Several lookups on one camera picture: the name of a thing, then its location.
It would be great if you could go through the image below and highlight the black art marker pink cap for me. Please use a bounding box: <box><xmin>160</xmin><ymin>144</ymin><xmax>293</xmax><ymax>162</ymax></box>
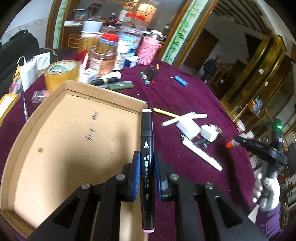
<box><xmin>140</xmin><ymin>108</ymin><xmax>155</xmax><ymax>233</ymax></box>

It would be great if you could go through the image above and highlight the white marker pen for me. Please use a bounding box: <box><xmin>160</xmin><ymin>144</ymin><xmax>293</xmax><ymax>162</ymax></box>
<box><xmin>182</xmin><ymin>138</ymin><xmax>223</xmax><ymax>171</ymax></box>

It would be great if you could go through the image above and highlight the orange tip glue tube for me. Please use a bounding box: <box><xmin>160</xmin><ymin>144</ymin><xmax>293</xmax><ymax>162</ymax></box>
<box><xmin>226</xmin><ymin>140</ymin><xmax>240</xmax><ymax>149</ymax></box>

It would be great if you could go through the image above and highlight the yellow pencil pen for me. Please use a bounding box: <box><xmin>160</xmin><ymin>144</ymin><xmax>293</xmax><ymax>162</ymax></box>
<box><xmin>152</xmin><ymin>108</ymin><xmax>179</xmax><ymax>118</ymax></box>

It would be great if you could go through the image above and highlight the gloved right hand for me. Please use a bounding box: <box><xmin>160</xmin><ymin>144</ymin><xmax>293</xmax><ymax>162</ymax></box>
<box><xmin>251</xmin><ymin>172</ymin><xmax>280</xmax><ymax>211</ymax></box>

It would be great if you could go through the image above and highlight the maroon velvet tablecloth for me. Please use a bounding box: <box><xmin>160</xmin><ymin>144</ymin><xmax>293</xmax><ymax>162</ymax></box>
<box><xmin>0</xmin><ymin>49</ymin><xmax>258</xmax><ymax>241</ymax></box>

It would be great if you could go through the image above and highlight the white charger cube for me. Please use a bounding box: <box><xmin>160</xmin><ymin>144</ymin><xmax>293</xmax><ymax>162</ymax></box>
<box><xmin>175</xmin><ymin>119</ymin><xmax>201</xmax><ymax>140</ymax></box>

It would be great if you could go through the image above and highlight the cardboard tray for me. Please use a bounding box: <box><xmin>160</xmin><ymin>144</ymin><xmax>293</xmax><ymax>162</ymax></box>
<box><xmin>1</xmin><ymin>81</ymin><xmax>147</xmax><ymax>238</ymax></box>

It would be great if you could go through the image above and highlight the thin white pen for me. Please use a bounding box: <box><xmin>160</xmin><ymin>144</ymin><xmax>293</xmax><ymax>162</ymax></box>
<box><xmin>161</xmin><ymin>112</ymin><xmax>208</xmax><ymax>127</ymax></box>

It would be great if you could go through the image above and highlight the green pocket knife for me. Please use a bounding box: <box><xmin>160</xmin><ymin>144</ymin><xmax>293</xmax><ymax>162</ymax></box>
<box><xmin>107</xmin><ymin>81</ymin><xmax>134</xmax><ymax>91</ymax></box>

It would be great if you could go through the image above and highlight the blue lighter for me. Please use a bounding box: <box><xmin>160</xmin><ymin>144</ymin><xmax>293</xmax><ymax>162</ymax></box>
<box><xmin>174</xmin><ymin>75</ymin><xmax>188</xmax><ymax>86</ymax></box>

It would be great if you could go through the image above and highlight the black lipstick tube gold band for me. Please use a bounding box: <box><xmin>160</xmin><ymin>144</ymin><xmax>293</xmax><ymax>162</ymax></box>
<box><xmin>90</xmin><ymin>77</ymin><xmax>118</xmax><ymax>86</ymax></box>

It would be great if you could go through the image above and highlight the white tube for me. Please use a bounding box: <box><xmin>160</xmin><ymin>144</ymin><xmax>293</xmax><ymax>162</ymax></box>
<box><xmin>99</xmin><ymin>71</ymin><xmax>121</xmax><ymax>79</ymax></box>

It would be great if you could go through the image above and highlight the bundle of black markers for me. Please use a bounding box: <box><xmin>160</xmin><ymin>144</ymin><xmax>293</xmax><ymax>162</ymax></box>
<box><xmin>140</xmin><ymin>64</ymin><xmax>159</xmax><ymax>85</ymax></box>

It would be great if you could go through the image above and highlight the small white barcode box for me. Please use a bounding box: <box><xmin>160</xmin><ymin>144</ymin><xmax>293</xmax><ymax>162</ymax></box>
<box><xmin>79</xmin><ymin>68</ymin><xmax>98</xmax><ymax>84</ymax></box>

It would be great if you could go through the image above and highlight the blue white small box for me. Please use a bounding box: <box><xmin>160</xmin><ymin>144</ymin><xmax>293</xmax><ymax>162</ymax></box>
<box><xmin>125</xmin><ymin>55</ymin><xmax>141</xmax><ymax>68</ymax></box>

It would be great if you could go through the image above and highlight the glass jar copper label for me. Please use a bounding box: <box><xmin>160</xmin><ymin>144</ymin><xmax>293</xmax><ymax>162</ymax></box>
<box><xmin>89</xmin><ymin>47</ymin><xmax>118</xmax><ymax>77</ymax></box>

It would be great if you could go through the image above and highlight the yellow packing tape roll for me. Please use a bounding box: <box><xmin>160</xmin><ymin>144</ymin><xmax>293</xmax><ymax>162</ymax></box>
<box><xmin>44</xmin><ymin>60</ymin><xmax>80</xmax><ymax>91</ymax></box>

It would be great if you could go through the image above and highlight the white plastic tub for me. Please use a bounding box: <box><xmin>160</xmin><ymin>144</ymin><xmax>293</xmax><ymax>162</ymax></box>
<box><xmin>113</xmin><ymin>40</ymin><xmax>130</xmax><ymax>71</ymax></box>

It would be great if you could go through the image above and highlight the pink woven basket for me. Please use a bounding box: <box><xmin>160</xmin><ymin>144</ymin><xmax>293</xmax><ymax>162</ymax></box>
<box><xmin>137</xmin><ymin>36</ymin><xmax>162</xmax><ymax>65</ymax></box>

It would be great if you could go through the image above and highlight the red lid plastic jar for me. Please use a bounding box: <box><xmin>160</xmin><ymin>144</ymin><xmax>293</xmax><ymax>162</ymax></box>
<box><xmin>97</xmin><ymin>33</ymin><xmax>119</xmax><ymax>55</ymax></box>

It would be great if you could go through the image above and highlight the blue snack bag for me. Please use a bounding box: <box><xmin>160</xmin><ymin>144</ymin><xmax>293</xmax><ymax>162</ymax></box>
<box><xmin>119</xmin><ymin>32</ymin><xmax>142</xmax><ymax>57</ymax></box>

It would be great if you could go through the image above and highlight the white paper bag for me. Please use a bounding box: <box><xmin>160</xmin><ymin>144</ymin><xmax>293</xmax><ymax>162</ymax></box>
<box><xmin>18</xmin><ymin>52</ymin><xmax>50</xmax><ymax>91</ymax></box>

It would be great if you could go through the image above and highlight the black sofa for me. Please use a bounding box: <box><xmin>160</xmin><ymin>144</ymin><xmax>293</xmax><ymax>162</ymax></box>
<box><xmin>0</xmin><ymin>30</ymin><xmax>60</xmax><ymax>96</ymax></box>

